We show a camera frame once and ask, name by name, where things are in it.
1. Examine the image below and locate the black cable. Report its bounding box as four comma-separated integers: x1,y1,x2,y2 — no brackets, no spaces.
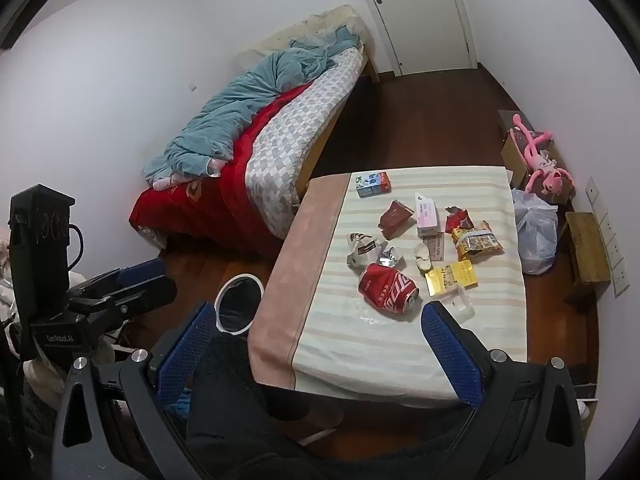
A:
67,224,84,272

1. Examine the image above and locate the wooden bed frame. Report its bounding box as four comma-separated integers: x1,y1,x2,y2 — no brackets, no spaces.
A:
295,42,381,197

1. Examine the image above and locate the yellow packet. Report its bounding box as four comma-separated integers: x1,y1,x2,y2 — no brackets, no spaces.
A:
425,261,478,297

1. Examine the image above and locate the white pink box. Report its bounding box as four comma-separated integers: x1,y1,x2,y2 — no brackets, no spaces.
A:
414,192,443,238

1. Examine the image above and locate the red blanket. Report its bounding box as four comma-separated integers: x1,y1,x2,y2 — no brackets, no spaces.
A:
129,82,321,261

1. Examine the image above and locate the wooden stool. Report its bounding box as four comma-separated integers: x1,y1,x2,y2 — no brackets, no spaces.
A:
564,211,613,303

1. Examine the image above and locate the beige printed box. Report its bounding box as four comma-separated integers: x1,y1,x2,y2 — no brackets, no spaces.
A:
425,232,447,262

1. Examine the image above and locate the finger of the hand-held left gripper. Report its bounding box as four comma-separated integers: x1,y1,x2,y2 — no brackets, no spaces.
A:
70,279,178,332
67,259,168,302

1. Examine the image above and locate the white socket strip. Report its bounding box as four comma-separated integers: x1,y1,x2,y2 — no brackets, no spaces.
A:
585,176,631,297

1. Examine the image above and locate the clear plastic box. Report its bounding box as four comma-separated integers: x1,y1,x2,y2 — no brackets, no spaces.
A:
440,284,476,322

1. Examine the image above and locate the blue quilt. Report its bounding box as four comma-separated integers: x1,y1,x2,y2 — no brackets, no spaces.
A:
142,25,363,183

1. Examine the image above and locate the pink white cloth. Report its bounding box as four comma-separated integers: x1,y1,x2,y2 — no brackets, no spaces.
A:
152,156,223,192

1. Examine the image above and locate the white rimmed round bin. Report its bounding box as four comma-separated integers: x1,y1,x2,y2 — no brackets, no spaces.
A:
214,273,265,335

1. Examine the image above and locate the red torn wrapper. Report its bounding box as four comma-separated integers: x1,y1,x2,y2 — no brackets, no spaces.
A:
444,205,474,235

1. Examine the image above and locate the striped pink table cloth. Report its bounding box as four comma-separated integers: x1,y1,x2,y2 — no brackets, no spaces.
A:
247,165,531,408

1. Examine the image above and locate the tissue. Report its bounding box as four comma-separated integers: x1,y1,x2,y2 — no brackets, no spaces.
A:
412,242,435,275

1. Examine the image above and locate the brown snack wrapper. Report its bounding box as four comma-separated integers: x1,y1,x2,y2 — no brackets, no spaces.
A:
378,200,415,240

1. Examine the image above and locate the cardboard box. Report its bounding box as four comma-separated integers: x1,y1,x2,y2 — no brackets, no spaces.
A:
497,109,572,206

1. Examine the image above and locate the person's leg in dark trousers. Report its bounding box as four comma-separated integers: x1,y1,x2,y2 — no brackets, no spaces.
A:
187,332,351,480

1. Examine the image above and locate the pink plush toy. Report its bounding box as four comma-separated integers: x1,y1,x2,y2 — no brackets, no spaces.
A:
507,114,576,198

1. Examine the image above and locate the crushed red soda can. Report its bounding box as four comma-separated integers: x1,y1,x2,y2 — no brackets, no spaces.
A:
357,262,419,315

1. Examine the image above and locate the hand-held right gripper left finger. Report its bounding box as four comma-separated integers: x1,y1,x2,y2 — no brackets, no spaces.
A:
52,301,219,480

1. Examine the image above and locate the white wrapper brown label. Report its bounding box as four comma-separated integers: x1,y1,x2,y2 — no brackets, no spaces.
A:
346,232,385,268

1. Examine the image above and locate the white door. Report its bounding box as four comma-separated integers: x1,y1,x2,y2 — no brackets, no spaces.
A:
352,0,476,75

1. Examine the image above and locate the cream stained pillow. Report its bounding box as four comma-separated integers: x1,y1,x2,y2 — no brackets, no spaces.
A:
235,4,368,68

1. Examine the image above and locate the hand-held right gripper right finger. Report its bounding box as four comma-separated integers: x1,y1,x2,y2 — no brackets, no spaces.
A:
421,301,586,480

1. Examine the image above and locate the blue cloth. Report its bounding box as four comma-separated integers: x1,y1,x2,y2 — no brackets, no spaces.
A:
167,387,194,417

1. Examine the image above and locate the small blue white carton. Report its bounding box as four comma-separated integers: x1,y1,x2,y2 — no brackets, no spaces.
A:
356,171,393,198

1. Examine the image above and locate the yellow snack bag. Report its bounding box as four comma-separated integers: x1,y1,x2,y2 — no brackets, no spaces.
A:
451,220,505,262

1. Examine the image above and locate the white plastic bag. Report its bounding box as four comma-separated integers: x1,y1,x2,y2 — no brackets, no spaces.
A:
511,189,560,276

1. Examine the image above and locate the grey white checkered sheet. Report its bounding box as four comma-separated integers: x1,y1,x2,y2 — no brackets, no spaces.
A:
244,47,365,241

